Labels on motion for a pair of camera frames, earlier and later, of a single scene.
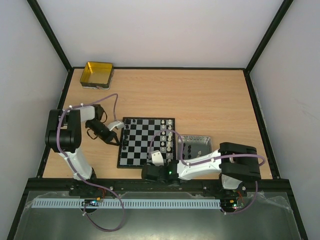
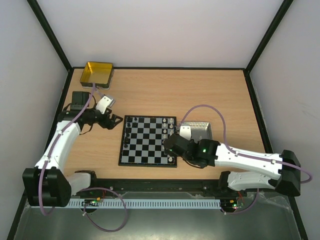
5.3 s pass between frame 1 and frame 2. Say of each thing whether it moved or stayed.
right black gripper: moved
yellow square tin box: stayed
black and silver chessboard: stayed
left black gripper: moved
